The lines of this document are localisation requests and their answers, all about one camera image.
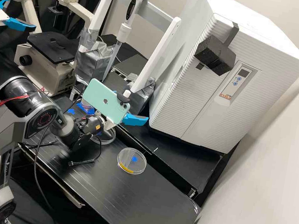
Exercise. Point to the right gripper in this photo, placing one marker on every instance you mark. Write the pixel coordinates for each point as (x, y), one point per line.
(108, 124)

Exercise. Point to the petri dish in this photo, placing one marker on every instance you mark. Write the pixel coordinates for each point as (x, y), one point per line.
(106, 138)

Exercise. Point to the blue bottle holder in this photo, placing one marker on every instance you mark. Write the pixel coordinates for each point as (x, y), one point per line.
(90, 111)

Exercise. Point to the small bottle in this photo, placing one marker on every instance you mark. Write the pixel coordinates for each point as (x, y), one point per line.
(86, 105)

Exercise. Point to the cream microscope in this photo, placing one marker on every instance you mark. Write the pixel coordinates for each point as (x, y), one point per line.
(44, 71)

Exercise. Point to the incubator door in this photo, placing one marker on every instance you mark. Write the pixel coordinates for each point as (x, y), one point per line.
(197, 97)

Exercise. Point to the white pipette stand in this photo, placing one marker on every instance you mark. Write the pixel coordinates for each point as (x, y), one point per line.
(157, 15)

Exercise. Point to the pipette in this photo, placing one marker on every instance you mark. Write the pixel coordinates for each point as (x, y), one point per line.
(131, 8)

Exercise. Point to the white incubator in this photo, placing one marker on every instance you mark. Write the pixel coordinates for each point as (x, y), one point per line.
(270, 89)

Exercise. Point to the right wrist camera phone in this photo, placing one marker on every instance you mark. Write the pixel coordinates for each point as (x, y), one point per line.
(103, 98)

